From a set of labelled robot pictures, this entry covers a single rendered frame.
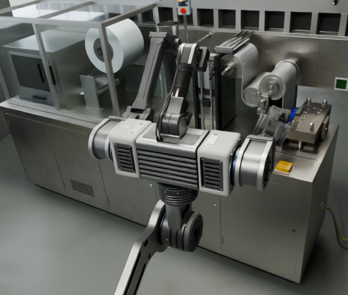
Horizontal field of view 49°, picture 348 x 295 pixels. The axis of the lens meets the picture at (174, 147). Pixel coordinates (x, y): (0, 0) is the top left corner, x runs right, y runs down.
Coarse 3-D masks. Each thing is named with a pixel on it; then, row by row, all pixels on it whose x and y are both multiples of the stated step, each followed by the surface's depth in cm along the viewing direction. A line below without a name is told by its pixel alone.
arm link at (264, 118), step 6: (264, 114) 123; (258, 120) 121; (264, 120) 120; (258, 126) 121; (264, 126) 120; (288, 126) 120; (258, 132) 121; (282, 132) 119; (288, 132) 119; (282, 138) 119
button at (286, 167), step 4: (280, 160) 204; (280, 164) 200; (284, 164) 200; (288, 164) 200; (292, 164) 201; (276, 168) 200; (280, 168) 198; (284, 168) 198; (288, 168) 197; (288, 172) 197
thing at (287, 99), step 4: (292, 88) 220; (288, 92) 214; (292, 92) 222; (284, 96) 208; (288, 96) 216; (292, 96) 224; (284, 100) 210; (288, 100) 218; (292, 100) 226; (284, 104) 212; (288, 104) 220; (292, 104) 228; (284, 108) 214; (288, 108) 222; (292, 108) 231
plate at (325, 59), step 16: (192, 32) 254; (224, 32) 242; (208, 48) 254; (272, 48) 231; (288, 48) 226; (304, 48) 221; (320, 48) 216; (336, 48) 212; (272, 64) 236; (304, 64) 225; (320, 64) 220; (336, 64) 216; (304, 80) 230; (320, 80) 225
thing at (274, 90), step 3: (270, 81) 205; (273, 81) 205; (267, 84) 206; (270, 84) 205; (273, 84) 204; (276, 84) 203; (267, 87) 207; (273, 87) 205; (276, 87) 204; (267, 90) 207; (270, 90) 207; (273, 90) 206; (276, 90) 205; (267, 93) 208; (270, 93) 207; (273, 93) 206; (276, 93) 206
